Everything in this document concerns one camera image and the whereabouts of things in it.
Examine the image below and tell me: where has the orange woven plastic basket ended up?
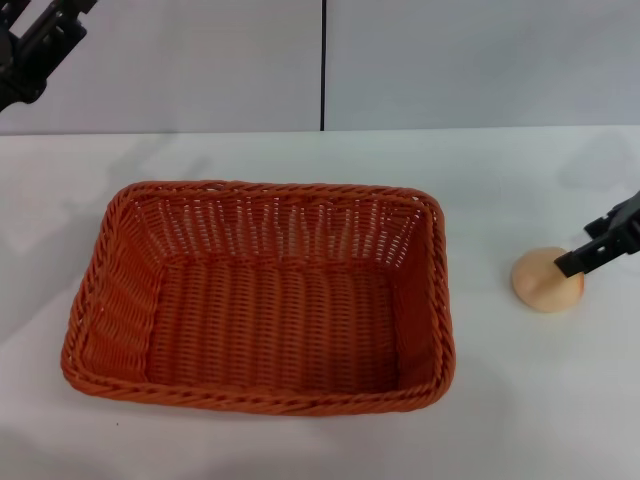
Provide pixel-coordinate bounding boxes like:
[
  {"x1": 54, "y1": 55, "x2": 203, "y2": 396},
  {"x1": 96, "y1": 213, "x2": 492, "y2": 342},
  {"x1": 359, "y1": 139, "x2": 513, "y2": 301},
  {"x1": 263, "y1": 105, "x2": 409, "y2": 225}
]
[{"x1": 60, "y1": 179, "x2": 459, "y2": 417}]

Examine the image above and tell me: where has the peach coloured round bun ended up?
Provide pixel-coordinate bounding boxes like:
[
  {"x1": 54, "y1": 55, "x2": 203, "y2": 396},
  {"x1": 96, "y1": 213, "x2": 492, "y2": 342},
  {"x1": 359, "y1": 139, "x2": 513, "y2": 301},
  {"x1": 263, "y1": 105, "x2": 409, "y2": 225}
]
[{"x1": 510, "y1": 246, "x2": 585, "y2": 314}]

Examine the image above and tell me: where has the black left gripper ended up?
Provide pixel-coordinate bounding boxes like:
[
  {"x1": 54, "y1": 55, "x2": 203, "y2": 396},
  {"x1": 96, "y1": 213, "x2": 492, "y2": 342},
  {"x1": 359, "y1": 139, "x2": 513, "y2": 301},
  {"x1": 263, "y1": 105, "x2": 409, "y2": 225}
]
[{"x1": 0, "y1": 0, "x2": 99, "y2": 114}]

